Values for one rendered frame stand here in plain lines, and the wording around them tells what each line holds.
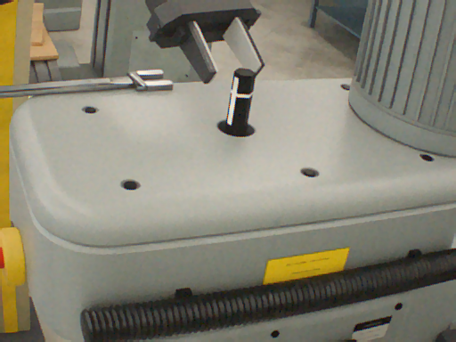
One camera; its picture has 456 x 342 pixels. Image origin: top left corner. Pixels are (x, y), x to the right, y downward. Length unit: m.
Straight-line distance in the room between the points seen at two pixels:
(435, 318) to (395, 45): 0.35
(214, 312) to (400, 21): 0.35
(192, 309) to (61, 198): 0.15
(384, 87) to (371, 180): 0.13
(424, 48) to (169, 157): 0.28
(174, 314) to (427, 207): 0.29
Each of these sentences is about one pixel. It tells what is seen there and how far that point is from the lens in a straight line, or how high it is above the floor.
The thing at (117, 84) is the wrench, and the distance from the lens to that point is 0.82.
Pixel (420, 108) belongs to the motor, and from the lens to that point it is 0.79.
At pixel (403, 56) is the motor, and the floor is 1.98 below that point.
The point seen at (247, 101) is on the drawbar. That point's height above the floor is 1.92.
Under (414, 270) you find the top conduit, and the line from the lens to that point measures 0.77.
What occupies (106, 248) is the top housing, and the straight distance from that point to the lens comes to 0.63.
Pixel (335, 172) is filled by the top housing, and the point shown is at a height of 1.89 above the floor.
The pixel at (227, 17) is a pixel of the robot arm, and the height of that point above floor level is 1.99.
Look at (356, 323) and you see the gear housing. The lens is 0.84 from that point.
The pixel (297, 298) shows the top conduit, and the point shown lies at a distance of 0.70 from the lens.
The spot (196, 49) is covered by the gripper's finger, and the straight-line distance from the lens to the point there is 0.74.
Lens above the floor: 2.23
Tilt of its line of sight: 29 degrees down
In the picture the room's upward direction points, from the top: 9 degrees clockwise
